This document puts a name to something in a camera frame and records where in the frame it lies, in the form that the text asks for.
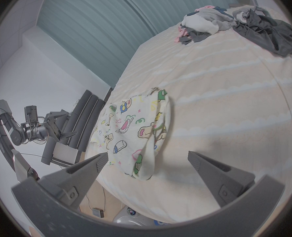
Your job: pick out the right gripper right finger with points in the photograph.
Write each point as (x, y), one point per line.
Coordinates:
(222, 181)

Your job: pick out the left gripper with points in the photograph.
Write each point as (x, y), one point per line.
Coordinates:
(51, 128)

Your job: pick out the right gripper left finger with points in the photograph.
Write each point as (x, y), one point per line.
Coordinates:
(69, 181)

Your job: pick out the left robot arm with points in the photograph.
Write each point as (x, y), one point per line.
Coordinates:
(14, 134)

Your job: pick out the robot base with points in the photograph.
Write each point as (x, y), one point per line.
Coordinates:
(136, 217)

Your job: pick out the bed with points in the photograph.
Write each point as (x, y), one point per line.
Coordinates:
(222, 102)

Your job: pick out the pile of clothes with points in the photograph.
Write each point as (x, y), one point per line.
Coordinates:
(234, 26)

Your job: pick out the small grey adapter box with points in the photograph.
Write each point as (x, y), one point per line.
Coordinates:
(98, 212)

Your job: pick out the white printed pyjama top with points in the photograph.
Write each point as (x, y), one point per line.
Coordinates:
(136, 132)

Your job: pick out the blue-green curtain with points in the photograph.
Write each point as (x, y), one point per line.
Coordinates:
(99, 33)

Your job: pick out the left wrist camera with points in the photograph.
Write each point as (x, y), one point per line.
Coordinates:
(31, 113)

